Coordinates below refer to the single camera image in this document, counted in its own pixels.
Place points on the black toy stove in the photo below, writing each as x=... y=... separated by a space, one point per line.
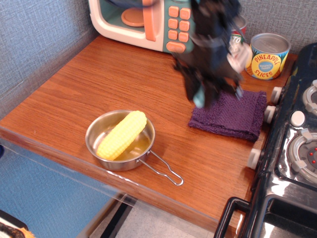
x=284 y=189

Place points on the purple folded towel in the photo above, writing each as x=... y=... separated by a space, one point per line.
x=229 y=116

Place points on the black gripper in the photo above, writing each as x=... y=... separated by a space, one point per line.
x=206 y=56

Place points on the orange object at bottom left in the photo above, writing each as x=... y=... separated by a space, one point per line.
x=7 y=231

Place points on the yellow toy corn cob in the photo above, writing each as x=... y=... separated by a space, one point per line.
x=122 y=136

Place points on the tomato sauce can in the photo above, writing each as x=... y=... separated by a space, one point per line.
x=237 y=34

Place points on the white spatula with teal handle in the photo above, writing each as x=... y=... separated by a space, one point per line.
x=237 y=57

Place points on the small steel saucepan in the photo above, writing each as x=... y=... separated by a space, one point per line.
x=135 y=155

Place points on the white stove knob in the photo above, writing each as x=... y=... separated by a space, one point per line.
x=253 y=158
x=269 y=114
x=275 y=95

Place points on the white stove knob middle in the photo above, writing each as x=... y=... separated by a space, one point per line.
x=269 y=114

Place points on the pineapple slices can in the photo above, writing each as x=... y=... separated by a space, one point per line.
x=269 y=54

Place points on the white stove knob bottom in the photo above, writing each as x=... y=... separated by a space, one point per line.
x=253 y=158

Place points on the white stove knob top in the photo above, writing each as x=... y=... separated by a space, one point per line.
x=275 y=95

